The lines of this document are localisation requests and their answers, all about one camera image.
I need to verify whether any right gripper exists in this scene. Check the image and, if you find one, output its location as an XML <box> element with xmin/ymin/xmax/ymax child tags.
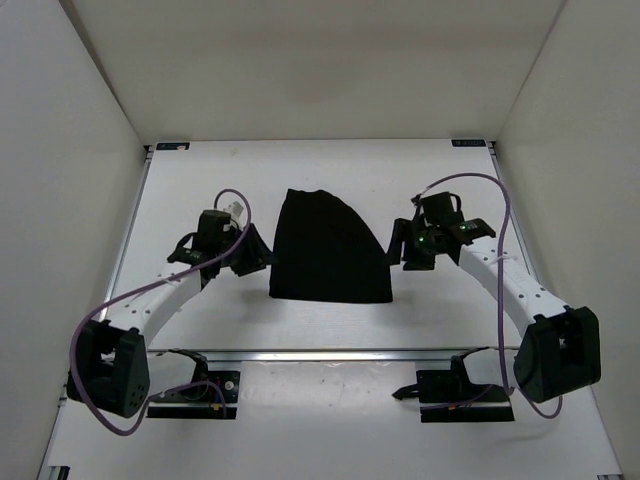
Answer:
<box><xmin>383</xmin><ymin>220</ymin><xmax>439</xmax><ymax>272</ymax></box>

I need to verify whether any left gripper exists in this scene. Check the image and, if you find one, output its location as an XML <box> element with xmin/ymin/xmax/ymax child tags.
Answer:
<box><xmin>219</xmin><ymin>221</ymin><xmax>280</xmax><ymax>276</ymax></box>

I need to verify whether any black skirt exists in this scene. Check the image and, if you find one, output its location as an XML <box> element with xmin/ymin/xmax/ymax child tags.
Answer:
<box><xmin>269</xmin><ymin>189</ymin><xmax>393</xmax><ymax>304</ymax></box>

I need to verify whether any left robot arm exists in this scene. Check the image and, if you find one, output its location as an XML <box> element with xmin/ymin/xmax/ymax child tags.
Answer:
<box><xmin>67</xmin><ymin>202</ymin><xmax>273</xmax><ymax>418</ymax></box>

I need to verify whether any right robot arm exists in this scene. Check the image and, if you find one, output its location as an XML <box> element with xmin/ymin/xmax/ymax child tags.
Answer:
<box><xmin>387</xmin><ymin>219</ymin><xmax>601</xmax><ymax>403</ymax></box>

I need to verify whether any right table corner label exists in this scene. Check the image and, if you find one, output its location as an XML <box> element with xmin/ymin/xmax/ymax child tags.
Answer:
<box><xmin>451</xmin><ymin>139</ymin><xmax>486</xmax><ymax>148</ymax></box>

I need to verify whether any table corner label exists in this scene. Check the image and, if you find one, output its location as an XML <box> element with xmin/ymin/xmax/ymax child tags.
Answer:
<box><xmin>155</xmin><ymin>142</ymin><xmax>190</xmax><ymax>151</ymax></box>
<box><xmin>451</xmin><ymin>139</ymin><xmax>486</xmax><ymax>148</ymax></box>

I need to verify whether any left table corner label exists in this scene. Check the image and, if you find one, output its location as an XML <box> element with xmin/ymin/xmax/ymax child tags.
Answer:
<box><xmin>155</xmin><ymin>142</ymin><xmax>190</xmax><ymax>151</ymax></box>

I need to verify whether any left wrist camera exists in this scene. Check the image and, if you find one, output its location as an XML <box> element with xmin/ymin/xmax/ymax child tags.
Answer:
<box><xmin>223</xmin><ymin>201</ymin><xmax>246</xmax><ymax>228</ymax></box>

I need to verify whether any aluminium table front rail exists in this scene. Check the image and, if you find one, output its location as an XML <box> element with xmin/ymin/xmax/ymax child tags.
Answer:
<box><xmin>94</xmin><ymin>347</ymin><xmax>526</xmax><ymax>365</ymax></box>

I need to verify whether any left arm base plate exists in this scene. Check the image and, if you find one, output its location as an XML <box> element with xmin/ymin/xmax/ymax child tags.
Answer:
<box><xmin>146</xmin><ymin>362</ymin><xmax>241</xmax><ymax>420</ymax></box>

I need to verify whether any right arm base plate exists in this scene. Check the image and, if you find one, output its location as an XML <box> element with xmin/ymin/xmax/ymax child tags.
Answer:
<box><xmin>391</xmin><ymin>348</ymin><xmax>515</xmax><ymax>424</ymax></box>

